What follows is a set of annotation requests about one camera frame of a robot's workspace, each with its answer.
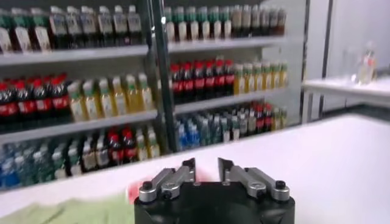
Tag yellow juice bottle green cap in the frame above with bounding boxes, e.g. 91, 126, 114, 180
124, 74, 141, 114
243, 63, 254, 94
67, 80, 86, 122
82, 79, 100, 121
97, 78, 114, 119
279, 60, 289, 88
137, 72, 155, 112
271, 60, 281, 90
252, 62, 263, 93
261, 61, 272, 91
233, 63, 245, 96
111, 75, 127, 116

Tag white side table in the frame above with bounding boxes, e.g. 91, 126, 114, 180
301, 75, 390, 124

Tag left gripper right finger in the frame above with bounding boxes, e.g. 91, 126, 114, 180
218, 157, 291, 203

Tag small yellow juice bottle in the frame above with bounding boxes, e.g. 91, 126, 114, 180
147, 129, 161, 159
280, 107, 288, 129
272, 108, 282, 131
136, 130, 149, 161

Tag green tinted water bottle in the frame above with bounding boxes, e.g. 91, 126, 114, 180
32, 146, 53, 183
198, 115, 211, 147
209, 114, 221, 145
16, 149, 36, 186

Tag dark drink bottle white label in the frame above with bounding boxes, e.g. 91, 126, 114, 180
276, 7, 287, 36
112, 5, 129, 46
250, 4, 262, 38
269, 5, 278, 37
65, 5, 83, 49
96, 5, 114, 47
48, 6, 68, 49
260, 4, 271, 37
127, 4, 143, 46
80, 5, 99, 48

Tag glass door drinks display shelf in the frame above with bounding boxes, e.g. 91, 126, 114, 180
152, 0, 308, 153
0, 0, 171, 191

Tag dark tea bottle green cap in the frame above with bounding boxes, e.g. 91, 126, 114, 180
219, 5, 232, 40
185, 6, 199, 41
29, 7, 52, 51
174, 6, 187, 42
0, 10, 13, 54
208, 5, 222, 40
10, 8, 33, 52
164, 7, 176, 43
197, 5, 210, 41

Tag light green t-shirt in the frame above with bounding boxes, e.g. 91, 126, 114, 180
0, 194, 137, 224

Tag clear plastic bottle red label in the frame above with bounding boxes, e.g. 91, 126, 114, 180
358, 42, 378, 85

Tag small cola bottle red cap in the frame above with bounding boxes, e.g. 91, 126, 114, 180
108, 129, 123, 167
255, 105, 265, 134
263, 103, 274, 132
121, 127, 138, 164

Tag small dark bottle white cap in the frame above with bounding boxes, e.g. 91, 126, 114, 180
219, 113, 232, 143
230, 111, 241, 141
96, 135, 111, 170
238, 110, 249, 138
81, 138, 98, 173
66, 141, 83, 177
247, 108, 257, 136
50, 144, 68, 180

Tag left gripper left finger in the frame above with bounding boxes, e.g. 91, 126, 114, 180
138, 157, 196, 204

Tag blue water bottle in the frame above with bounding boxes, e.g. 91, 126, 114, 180
187, 118, 200, 149
176, 120, 189, 152
0, 150, 20, 190

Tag dark drink bottle beige label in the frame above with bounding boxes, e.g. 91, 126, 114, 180
241, 4, 252, 38
231, 5, 243, 39

